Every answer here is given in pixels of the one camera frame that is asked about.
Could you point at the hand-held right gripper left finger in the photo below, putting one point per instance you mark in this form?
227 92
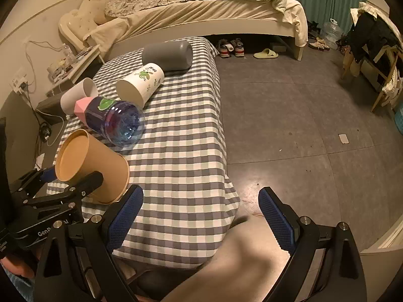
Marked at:
126 217

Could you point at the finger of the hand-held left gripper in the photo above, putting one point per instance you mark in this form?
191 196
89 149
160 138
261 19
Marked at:
47 173
89 182

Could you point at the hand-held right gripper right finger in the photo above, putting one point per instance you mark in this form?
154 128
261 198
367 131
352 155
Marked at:
277 220

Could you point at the brown paper cup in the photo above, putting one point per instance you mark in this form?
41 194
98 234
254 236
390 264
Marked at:
94 163

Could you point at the plain white cup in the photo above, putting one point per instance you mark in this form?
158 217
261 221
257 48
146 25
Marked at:
75 96

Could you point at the white cup with leaf print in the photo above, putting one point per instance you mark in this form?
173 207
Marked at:
141 81

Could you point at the grey cup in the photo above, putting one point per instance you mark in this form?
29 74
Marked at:
167 55

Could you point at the person's leg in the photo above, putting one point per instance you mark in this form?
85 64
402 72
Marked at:
233 258

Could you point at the blue water bottle pink cap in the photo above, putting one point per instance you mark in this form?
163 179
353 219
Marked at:
119 122

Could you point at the grey white checked tablecloth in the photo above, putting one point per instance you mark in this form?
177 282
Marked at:
179 151

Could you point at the white power strip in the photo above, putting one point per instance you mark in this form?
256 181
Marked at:
19 84

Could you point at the white paper scrap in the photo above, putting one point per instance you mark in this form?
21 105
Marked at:
343 138

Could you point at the white nightstand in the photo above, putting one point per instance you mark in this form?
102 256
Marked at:
78 66

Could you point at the small clear bottle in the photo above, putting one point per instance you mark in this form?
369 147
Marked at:
66 52

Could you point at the cream tufted headboard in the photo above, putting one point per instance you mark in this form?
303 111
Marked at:
74 25

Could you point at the blue basket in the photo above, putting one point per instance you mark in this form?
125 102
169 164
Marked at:
399 122

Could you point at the pale green slipper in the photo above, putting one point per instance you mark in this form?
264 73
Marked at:
266 54

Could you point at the white red sneaker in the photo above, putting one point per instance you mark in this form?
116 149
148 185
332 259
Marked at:
225 49
239 48

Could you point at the wooden chair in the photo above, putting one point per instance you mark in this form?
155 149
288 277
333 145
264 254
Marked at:
385 78

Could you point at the beige shoes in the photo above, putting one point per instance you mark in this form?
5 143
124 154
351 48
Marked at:
319 44

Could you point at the cream bed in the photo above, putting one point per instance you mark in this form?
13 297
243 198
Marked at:
195 19

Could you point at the clear water jug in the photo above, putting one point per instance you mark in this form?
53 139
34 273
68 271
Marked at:
332 31

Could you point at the black jacket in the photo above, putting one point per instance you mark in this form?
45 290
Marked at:
368 37

